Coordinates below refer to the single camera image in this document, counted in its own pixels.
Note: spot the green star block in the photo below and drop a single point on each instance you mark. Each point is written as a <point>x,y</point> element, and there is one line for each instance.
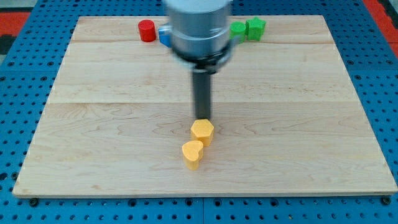
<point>255,28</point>

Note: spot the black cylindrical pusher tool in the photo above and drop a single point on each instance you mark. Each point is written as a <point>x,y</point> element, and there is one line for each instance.
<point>201,81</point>

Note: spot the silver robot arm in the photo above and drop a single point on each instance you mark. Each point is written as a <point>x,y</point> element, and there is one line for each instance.
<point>200,32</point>

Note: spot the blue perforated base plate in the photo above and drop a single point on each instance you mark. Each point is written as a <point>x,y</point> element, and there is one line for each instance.
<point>30,67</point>

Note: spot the blue block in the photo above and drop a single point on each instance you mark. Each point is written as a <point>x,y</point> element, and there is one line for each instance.
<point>164,35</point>

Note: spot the yellow hexagon block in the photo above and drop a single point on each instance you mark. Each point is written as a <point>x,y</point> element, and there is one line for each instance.
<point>202,130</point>

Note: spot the green cylinder block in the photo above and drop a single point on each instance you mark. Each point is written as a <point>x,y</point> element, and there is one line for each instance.
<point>237,30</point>

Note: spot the light wooden board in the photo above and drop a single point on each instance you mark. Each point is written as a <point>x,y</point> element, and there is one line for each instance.
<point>287,120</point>

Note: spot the red cylinder block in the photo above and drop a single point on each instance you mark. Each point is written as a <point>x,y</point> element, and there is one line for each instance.
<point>147,30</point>

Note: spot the yellow heart block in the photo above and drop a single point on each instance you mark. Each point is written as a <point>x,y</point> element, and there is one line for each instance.
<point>192,154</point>

